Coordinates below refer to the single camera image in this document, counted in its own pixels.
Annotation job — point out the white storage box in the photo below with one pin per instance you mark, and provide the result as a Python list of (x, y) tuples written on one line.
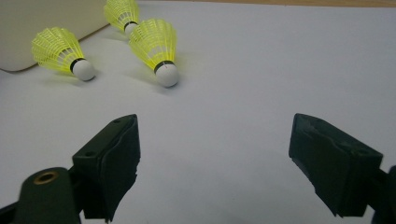
[(18, 31)]

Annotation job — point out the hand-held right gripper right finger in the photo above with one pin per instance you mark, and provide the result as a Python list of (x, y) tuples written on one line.
[(336, 165)]

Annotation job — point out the yellow plastic shuttlecock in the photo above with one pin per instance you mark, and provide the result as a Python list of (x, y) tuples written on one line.
[(154, 46), (121, 12), (56, 51)]

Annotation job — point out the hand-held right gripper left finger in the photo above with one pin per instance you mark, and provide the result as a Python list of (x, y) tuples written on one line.
[(106, 161)]

